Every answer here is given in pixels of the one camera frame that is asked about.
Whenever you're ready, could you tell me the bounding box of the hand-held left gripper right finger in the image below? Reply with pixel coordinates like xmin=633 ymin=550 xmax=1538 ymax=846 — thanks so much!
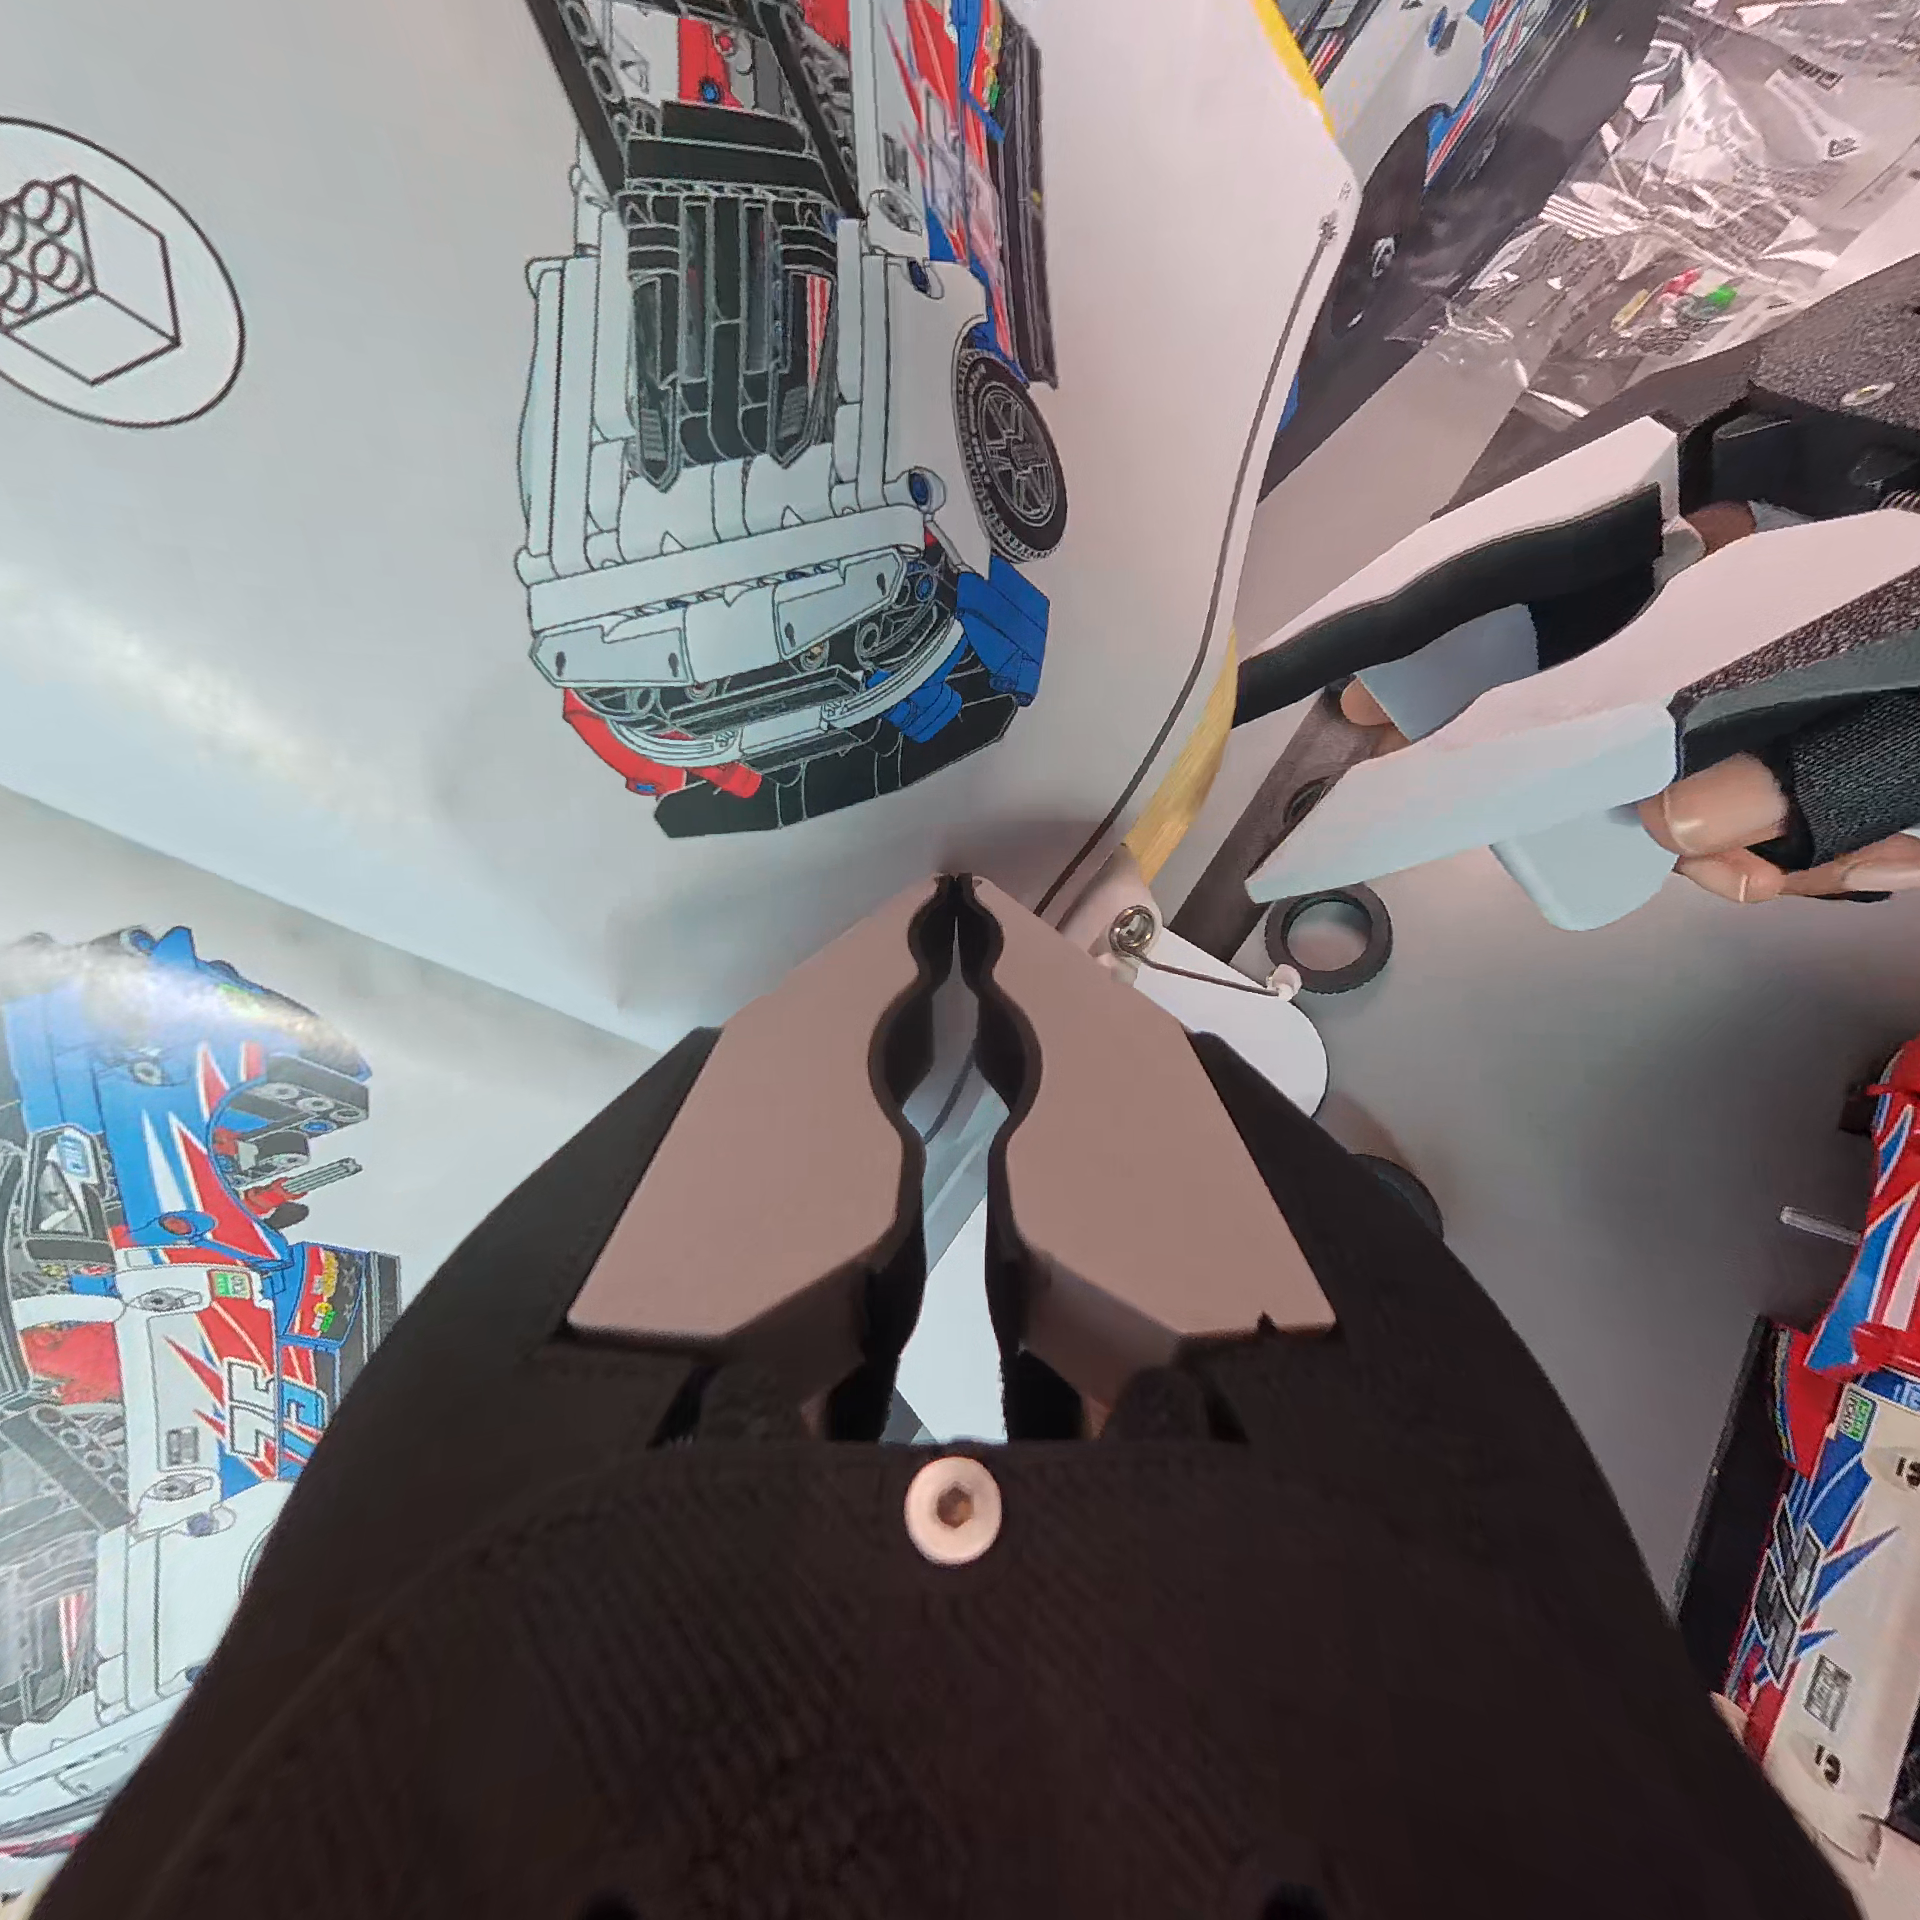
xmin=960 ymin=874 xmax=1337 ymax=1354

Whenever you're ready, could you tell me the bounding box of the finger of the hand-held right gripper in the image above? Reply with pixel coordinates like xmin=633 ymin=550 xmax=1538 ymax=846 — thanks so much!
xmin=1231 ymin=415 xmax=1682 ymax=747
xmin=1247 ymin=516 xmax=1920 ymax=935

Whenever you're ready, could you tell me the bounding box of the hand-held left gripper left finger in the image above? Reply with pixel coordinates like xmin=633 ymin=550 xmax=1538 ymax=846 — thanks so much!
xmin=567 ymin=874 xmax=963 ymax=1359

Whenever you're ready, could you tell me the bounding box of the white booklet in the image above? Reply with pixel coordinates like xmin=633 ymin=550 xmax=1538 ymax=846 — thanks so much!
xmin=0 ymin=0 xmax=1360 ymax=1863

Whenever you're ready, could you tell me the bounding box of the toy brick race car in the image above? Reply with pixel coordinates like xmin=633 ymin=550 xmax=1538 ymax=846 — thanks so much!
xmin=1681 ymin=1036 xmax=1920 ymax=1869

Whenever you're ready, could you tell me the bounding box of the white folding stand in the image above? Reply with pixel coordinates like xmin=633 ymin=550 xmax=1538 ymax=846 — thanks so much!
xmin=891 ymin=630 xmax=1337 ymax=1449

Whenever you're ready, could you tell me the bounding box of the clear plastic bag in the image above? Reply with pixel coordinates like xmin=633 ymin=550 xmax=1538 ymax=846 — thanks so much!
xmin=1394 ymin=0 xmax=1920 ymax=436

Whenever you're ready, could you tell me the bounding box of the toy car product box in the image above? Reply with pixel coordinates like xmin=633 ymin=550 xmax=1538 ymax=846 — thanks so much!
xmin=1283 ymin=0 xmax=1667 ymax=497

